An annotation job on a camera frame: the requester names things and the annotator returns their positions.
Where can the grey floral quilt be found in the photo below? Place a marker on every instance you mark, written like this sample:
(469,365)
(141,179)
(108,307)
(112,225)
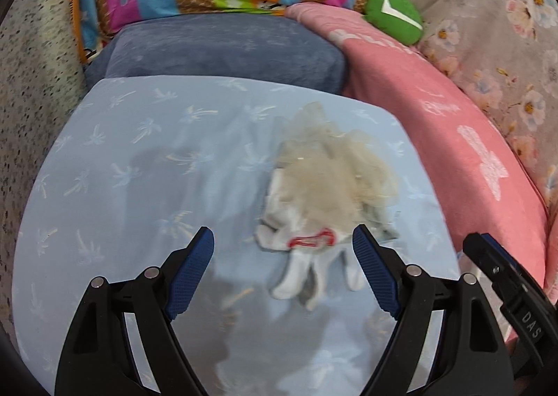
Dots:
(503,55)

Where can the pink blanket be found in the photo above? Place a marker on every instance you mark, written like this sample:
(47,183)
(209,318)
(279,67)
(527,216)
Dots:
(479,182)

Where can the white sock with red trim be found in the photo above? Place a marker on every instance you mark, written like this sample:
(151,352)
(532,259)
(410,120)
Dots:
(311,247)

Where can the white grey sock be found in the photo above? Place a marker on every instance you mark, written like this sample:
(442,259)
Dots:
(379,223)

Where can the blue-grey velvet pillow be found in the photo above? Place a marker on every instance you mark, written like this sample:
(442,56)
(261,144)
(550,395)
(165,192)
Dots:
(250,46)

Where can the green checkmark plush cushion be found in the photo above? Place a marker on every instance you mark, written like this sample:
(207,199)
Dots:
(398,19)

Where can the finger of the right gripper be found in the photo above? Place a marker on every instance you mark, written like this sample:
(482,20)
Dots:
(524,303)

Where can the beige tulle mesh scrap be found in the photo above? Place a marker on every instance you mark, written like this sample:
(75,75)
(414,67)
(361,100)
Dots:
(331,174)

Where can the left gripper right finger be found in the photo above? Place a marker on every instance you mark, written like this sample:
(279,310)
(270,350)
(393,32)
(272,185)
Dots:
(471,357)

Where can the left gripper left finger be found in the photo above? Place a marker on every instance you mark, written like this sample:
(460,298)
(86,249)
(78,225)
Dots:
(96,357)

